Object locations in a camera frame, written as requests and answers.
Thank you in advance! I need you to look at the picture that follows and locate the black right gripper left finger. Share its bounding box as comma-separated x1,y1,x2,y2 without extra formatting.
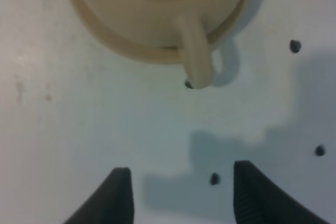
65,167,135,223

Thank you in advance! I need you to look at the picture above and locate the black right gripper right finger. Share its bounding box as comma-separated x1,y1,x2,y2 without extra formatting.
233,161,326,223

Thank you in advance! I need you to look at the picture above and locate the beige ceramic teapot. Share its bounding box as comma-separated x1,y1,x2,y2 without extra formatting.
84,0,239,89

